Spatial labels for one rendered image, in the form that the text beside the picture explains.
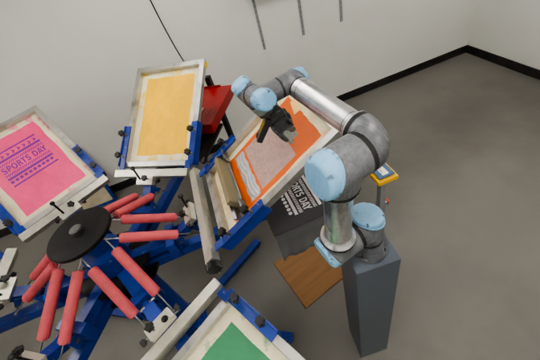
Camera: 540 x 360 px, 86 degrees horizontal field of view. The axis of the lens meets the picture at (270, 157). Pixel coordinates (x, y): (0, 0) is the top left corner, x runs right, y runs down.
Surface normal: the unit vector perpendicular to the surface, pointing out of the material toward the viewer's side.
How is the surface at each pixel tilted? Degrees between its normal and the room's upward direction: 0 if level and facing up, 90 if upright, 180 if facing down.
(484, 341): 0
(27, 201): 32
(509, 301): 0
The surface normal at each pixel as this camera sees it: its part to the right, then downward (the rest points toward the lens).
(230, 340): -0.22, -0.72
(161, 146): -0.29, -0.25
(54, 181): 0.20, -0.44
